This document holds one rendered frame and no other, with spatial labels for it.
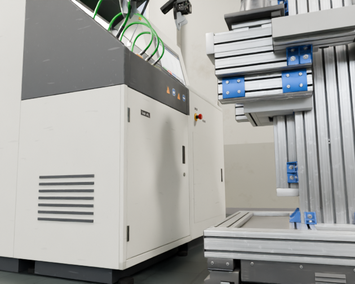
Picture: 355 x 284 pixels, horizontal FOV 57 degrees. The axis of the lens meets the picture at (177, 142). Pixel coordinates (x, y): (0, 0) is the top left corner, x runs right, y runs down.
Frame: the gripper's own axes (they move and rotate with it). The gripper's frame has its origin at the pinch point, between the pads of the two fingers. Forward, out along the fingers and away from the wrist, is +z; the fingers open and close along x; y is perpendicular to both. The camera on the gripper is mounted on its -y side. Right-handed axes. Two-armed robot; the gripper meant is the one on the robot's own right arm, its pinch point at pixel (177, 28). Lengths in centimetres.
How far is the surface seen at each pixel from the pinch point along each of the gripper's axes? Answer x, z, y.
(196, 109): 35, 38, -3
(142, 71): -32.1, 34.1, -2.9
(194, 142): 30, 59, -3
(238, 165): 268, 61, -35
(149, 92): -25.9, 42.1, -2.9
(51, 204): -47, 92, -39
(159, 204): -17, 93, -3
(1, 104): -47, 45, -74
